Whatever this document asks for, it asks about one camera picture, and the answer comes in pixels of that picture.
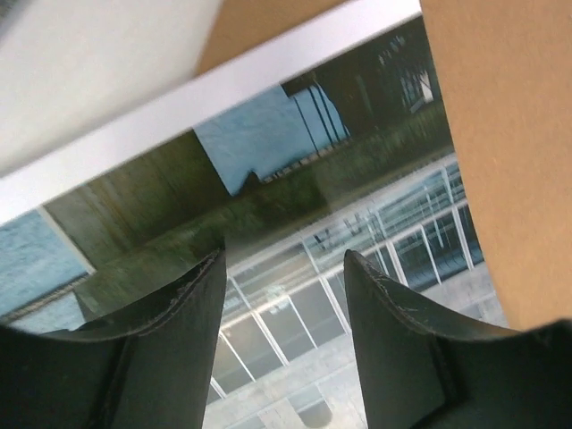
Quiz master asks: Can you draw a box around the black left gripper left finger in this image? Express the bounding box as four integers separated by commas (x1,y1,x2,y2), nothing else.
1,249,227,428

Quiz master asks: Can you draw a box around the building photo print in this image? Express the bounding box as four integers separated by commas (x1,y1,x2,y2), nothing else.
1,12,507,428

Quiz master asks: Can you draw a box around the brown frame backing board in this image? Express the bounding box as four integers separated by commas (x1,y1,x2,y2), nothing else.
197,1,571,330

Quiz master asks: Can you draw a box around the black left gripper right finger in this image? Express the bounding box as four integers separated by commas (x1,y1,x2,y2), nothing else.
343,250,571,428

